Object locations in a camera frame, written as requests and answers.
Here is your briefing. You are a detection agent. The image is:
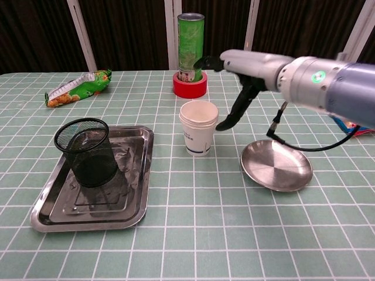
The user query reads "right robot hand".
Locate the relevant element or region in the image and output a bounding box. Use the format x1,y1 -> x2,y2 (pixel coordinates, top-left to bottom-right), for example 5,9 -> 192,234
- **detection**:
193,49 -> 294,132

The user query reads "white paper cup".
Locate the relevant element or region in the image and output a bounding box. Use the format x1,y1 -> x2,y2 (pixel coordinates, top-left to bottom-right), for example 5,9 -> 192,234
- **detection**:
179,100 -> 220,157

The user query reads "black cup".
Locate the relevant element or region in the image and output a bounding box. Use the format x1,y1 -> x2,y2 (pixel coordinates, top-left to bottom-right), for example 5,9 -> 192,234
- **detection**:
54,118 -> 118,188

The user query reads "green chips can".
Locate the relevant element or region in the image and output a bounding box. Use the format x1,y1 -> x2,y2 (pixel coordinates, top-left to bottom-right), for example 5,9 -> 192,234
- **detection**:
176,13 -> 205,83

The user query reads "red tape roll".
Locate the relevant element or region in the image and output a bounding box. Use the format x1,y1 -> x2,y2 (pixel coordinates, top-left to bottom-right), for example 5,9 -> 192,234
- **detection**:
172,71 -> 208,99

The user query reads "round steel plate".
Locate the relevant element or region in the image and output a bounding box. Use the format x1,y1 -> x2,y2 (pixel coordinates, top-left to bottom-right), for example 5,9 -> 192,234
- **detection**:
240,139 -> 313,193

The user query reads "blue cookie bag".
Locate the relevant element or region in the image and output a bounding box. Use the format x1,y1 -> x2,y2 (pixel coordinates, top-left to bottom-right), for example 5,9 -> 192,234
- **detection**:
333,116 -> 370,138

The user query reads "green snack bag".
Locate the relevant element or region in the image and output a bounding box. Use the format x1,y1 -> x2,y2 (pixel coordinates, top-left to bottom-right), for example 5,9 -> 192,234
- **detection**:
44,68 -> 113,108

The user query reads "green checkered tablecloth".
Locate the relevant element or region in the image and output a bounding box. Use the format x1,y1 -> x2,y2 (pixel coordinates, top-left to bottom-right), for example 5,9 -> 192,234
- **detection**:
0,70 -> 375,281

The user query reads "rectangular steel tray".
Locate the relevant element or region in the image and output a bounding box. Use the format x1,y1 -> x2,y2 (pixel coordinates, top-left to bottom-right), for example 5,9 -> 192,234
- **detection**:
30,125 -> 155,234

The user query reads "white screen frame post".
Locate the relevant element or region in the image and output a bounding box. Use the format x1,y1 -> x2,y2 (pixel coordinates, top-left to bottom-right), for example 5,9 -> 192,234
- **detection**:
342,0 -> 375,63
244,0 -> 260,51
66,0 -> 97,72
163,0 -> 183,71

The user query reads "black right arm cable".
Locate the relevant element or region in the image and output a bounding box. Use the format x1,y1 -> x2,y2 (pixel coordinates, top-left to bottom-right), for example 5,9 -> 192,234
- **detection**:
265,101 -> 363,152

